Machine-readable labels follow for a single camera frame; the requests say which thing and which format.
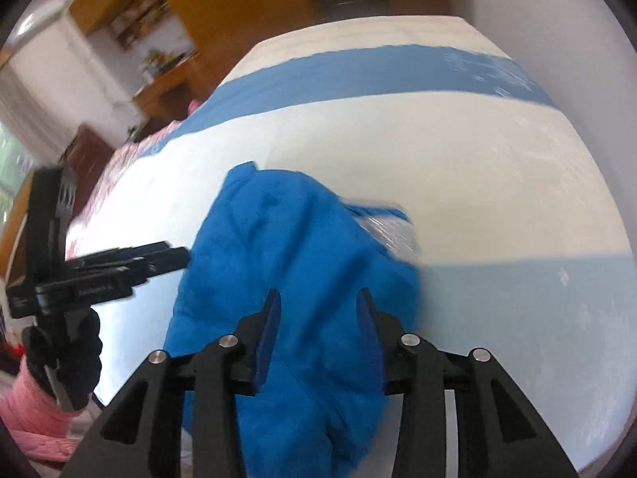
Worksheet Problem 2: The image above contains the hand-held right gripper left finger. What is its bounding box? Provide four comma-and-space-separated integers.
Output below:
60, 288, 282, 478

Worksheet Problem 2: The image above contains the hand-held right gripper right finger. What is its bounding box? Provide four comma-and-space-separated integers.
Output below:
357, 287, 580, 478

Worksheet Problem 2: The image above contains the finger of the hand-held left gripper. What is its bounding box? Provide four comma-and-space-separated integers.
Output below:
64, 241, 192, 280

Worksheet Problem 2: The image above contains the blue padded jacket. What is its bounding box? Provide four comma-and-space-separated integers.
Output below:
164, 162, 424, 476

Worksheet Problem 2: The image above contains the person's left hand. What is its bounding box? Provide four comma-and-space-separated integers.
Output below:
22, 309, 103, 411

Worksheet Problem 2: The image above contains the window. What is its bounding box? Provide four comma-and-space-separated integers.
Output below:
0, 124, 25, 220

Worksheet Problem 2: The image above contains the dark wooden nightstand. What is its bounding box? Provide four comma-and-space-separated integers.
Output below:
62, 124, 117, 220

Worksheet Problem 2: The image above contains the pink floral quilt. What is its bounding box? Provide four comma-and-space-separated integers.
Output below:
67, 100, 205, 260

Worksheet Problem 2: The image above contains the wooden desk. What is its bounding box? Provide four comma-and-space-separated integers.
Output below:
132, 50, 220, 125

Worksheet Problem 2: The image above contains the blue and white blanket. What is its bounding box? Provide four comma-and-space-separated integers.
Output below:
64, 15, 630, 474

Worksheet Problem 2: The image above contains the cluttered wooden shelf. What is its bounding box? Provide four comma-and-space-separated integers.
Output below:
107, 0, 170, 51

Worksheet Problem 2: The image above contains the wooden wardrobe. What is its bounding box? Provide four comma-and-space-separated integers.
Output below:
70, 0, 319, 110

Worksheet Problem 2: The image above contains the beige mattress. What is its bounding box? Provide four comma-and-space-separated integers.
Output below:
219, 15, 508, 85

